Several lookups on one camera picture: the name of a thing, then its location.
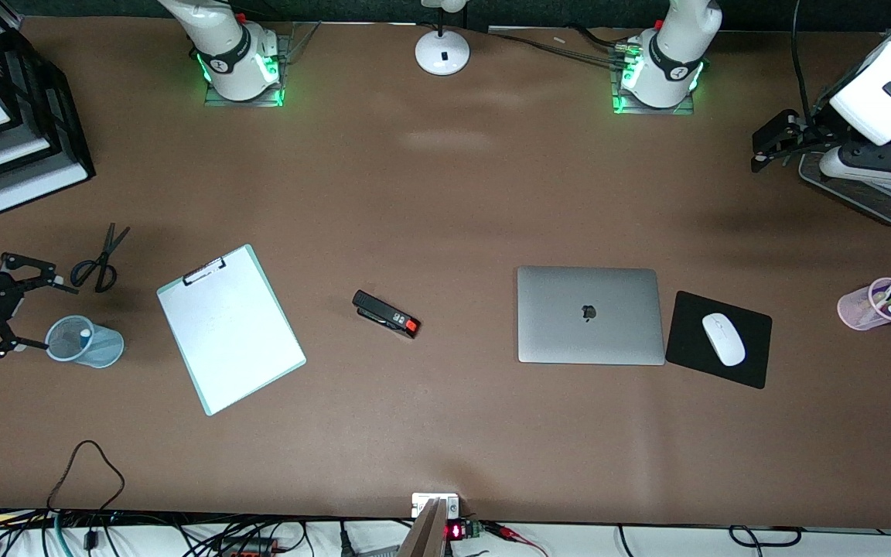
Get silver laptop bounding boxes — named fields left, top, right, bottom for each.
left=517, top=265, right=666, bottom=366

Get black scissors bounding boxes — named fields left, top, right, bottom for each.
left=70, top=223, right=131, bottom=294

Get blue mesh pen cup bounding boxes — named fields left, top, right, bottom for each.
left=45, top=314, right=125, bottom=369

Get black stacked document tray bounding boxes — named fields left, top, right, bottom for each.
left=0, top=0, right=96, bottom=216

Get pink translucent pen cup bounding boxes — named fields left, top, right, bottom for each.
left=837, top=277, right=891, bottom=332

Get white computer mouse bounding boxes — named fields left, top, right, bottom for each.
left=702, top=312, right=747, bottom=367

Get black mouse pad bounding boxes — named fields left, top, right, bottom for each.
left=664, top=290, right=773, bottom=390

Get green clipboard with white paper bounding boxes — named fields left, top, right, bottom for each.
left=156, top=244, right=308, bottom=417

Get grey hub orange ports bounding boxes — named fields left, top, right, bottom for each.
left=217, top=537, right=276, bottom=557

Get white round lamp base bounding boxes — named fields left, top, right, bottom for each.
left=415, top=0, right=471, bottom=77

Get black stapler orange tip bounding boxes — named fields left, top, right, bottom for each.
left=352, top=289, right=422, bottom=340

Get grey wire mesh tray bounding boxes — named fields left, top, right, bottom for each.
left=799, top=151, right=891, bottom=227

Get black looped cable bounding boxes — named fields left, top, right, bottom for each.
left=46, top=440, right=126, bottom=513

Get black power cable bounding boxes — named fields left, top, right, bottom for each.
left=488, top=27, right=640, bottom=67

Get white mounting bracket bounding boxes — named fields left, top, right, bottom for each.
left=411, top=493, right=460, bottom=519

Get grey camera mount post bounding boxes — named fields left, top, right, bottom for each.
left=398, top=499, right=450, bottom=557

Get red black wire lead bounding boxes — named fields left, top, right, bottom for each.
left=484, top=522, right=548, bottom=557

